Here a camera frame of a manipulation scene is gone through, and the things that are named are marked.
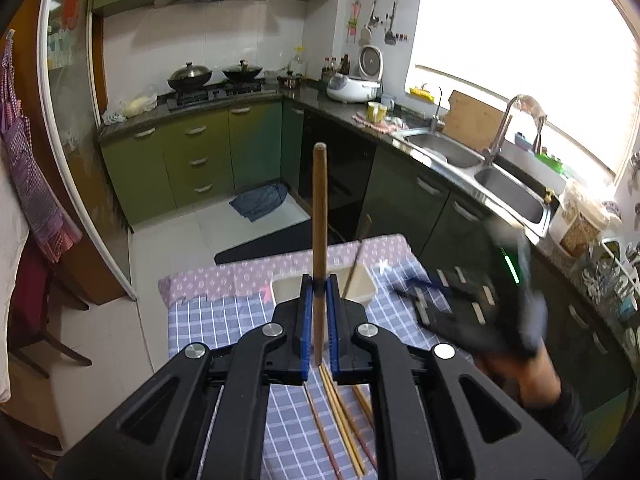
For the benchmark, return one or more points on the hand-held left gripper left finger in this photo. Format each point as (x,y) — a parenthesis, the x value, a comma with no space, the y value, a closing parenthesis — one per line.
(306,320)

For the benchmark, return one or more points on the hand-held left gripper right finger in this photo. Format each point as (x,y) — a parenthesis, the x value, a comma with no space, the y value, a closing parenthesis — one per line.
(334,330)

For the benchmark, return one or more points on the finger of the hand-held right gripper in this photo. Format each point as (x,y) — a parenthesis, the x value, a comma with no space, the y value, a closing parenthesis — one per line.
(425,290)
(445,317)

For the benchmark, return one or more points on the white plastic utensil holder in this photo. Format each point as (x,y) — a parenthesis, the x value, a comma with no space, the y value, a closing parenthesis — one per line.
(287,287)

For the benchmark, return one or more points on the dark wooden chopstick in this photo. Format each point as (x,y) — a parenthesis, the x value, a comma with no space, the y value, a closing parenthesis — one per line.
(320,210)

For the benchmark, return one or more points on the person's right forearm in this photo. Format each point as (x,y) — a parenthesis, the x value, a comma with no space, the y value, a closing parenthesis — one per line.
(535,380)

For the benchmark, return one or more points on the blue checked tablecloth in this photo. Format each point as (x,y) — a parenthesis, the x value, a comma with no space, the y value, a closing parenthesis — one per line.
(235,320)

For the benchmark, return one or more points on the steel double sink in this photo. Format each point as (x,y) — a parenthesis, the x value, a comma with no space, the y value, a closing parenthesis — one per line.
(510,195)

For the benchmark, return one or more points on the black floor mat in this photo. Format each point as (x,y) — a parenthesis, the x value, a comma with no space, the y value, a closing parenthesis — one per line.
(270,245)

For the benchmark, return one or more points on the white lidded basket jar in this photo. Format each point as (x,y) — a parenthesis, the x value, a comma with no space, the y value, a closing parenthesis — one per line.
(582,225)

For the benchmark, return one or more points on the dark green base cabinets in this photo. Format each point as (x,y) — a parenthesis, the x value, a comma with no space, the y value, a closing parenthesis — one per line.
(400,200)

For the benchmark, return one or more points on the rack of dishes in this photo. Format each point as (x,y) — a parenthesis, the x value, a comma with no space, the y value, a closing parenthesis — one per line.
(612,290)

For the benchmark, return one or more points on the green sill container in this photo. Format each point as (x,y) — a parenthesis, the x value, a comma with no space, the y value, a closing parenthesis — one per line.
(550,162)

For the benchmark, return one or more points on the blue cloth on floor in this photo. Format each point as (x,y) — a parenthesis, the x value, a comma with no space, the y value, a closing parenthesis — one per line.
(260,202)

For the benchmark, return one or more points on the tall steel faucet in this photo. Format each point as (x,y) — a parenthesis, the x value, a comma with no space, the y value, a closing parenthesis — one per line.
(497,142)

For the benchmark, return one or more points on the purple sill container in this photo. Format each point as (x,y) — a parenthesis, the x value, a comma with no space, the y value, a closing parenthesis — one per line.
(523,141)

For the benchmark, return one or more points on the wooden cutting board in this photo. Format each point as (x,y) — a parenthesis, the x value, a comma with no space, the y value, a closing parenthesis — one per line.
(472,120)

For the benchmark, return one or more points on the small curved faucet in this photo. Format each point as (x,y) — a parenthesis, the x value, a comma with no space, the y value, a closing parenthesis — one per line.
(438,115)

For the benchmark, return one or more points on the pink counter mat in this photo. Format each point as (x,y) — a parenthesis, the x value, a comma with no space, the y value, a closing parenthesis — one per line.
(362,121)

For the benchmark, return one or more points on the yellow mug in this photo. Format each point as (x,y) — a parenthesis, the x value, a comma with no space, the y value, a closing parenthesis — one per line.
(376,112)

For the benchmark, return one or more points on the grey cup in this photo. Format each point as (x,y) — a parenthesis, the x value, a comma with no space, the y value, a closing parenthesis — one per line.
(388,104)

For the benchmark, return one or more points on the light green base cabinets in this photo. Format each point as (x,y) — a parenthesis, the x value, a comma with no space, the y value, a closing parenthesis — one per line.
(200,160)

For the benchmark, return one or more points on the white rice cooker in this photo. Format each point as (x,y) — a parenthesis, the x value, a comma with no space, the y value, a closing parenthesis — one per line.
(352,87)

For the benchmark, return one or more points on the small steel pot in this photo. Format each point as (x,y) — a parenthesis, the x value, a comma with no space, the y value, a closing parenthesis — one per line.
(290,81)

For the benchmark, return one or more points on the black gas stove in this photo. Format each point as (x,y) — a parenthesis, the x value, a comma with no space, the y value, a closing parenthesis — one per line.
(220,95)

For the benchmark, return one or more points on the group of sauce bottles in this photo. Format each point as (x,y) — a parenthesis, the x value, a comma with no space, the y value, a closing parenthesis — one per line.
(334,66)

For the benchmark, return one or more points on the kitchen window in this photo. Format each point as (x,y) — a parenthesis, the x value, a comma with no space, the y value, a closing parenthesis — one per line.
(525,25)

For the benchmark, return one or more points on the hanging grey spatula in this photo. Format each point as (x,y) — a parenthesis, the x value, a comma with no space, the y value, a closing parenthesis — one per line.
(390,35)

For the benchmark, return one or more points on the clear oil bottle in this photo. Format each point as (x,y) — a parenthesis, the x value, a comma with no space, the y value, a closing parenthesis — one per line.
(298,62)

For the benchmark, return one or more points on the hanging white ladle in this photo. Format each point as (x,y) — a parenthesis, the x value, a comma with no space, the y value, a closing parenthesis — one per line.
(366,34)

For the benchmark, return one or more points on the black wok with lid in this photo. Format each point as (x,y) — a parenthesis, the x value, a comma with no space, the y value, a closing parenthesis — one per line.
(189,77)

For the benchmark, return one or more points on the red wooden chair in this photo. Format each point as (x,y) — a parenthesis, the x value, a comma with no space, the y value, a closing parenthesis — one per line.
(35,290)

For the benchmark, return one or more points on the white plastic bag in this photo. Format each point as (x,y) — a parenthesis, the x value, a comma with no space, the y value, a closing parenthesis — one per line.
(132,105)

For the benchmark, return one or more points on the pink hanging decoration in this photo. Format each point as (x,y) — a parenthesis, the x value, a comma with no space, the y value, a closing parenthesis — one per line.
(355,20)

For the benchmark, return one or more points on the glass sliding door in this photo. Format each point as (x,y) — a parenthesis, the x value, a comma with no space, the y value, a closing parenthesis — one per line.
(75,135)

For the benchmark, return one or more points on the white hanging sheet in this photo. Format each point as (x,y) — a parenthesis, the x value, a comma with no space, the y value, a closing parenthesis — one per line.
(10,285)

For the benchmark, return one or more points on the purple checked apron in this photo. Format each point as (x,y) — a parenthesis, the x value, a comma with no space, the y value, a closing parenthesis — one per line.
(30,175)

